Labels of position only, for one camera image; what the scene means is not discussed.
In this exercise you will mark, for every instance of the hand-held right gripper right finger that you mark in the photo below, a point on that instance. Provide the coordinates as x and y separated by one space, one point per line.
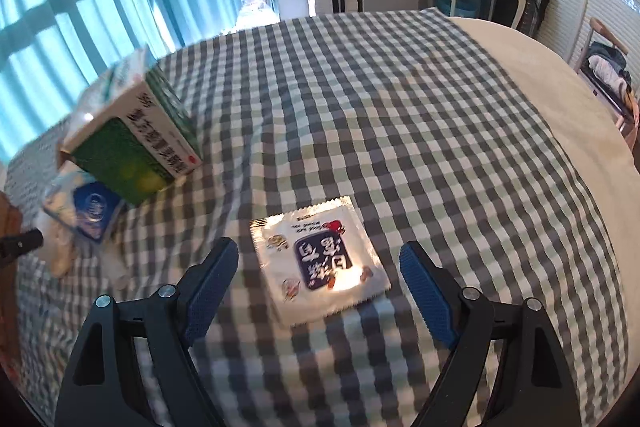
425 297

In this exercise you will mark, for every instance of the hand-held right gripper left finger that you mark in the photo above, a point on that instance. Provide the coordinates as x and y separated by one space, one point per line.
210 292

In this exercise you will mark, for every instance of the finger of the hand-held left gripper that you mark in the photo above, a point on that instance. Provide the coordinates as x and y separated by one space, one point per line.
22 243

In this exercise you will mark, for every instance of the white snack sachet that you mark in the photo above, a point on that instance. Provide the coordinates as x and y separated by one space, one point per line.
320 259

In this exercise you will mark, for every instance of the green and white medicine box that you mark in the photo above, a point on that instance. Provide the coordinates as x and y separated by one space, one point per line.
135 157

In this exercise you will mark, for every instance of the green checked cloth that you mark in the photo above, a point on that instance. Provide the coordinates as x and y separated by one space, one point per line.
380 132

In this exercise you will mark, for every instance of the wooden chair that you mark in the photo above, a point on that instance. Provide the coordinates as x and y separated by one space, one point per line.
607 107

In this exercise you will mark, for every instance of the clear plastic bag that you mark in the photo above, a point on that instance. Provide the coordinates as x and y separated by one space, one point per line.
257 9

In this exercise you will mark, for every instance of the teal storage bin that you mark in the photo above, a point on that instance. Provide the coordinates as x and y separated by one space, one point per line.
452 7

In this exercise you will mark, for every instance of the pile of clothes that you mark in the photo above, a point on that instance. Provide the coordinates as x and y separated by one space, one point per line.
607 67

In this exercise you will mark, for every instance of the black hanging cloth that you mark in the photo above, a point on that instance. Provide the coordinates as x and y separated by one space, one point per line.
535 4

